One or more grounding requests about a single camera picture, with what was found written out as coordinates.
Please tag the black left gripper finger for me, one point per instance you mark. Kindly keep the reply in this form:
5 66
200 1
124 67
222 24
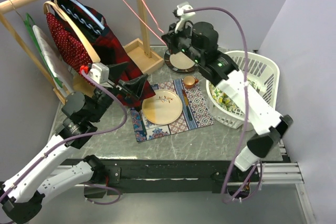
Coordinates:
134 88
116 71

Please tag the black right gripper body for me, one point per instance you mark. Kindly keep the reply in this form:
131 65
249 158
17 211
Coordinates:
185 38

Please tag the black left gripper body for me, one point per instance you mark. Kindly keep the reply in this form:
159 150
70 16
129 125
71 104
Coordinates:
102 99

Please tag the red black plaid garment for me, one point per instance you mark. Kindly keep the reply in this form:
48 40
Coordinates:
108 47

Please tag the red polka dot garment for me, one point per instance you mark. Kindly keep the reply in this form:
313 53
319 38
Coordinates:
68 44

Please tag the yellow lemon print skirt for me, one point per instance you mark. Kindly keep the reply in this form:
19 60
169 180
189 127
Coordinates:
226 102

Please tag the light blue plastic hanger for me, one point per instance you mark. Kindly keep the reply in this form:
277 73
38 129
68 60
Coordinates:
82 14

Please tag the wooden hanger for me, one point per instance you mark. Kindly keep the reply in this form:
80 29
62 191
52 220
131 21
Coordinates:
87 45

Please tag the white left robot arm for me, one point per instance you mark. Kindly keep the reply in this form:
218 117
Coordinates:
23 195

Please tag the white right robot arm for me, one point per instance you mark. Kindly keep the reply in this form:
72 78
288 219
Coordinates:
199 43

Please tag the green plastic hanger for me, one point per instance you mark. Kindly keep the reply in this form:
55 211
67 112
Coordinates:
29 23

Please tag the dark rimmed cream plate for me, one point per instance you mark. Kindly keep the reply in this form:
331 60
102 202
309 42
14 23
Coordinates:
179 62

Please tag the beige floral plate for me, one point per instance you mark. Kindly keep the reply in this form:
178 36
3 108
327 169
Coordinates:
163 108

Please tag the orange cup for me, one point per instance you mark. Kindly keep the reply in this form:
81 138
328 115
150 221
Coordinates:
190 81

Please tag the white grey cloth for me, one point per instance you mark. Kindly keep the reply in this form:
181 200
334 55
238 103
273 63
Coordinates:
55 62

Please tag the white plastic laundry basket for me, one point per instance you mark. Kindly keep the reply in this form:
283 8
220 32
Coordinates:
263 75

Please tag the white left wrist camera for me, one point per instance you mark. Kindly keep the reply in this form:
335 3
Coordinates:
98 72

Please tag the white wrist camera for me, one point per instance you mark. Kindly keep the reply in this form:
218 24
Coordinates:
98 72
183 13

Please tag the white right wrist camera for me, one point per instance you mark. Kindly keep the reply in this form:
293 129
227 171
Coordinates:
183 13

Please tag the dark handled knife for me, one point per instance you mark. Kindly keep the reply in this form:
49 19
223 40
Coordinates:
190 117

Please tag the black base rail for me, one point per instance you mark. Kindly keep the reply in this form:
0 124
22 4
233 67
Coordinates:
162 176

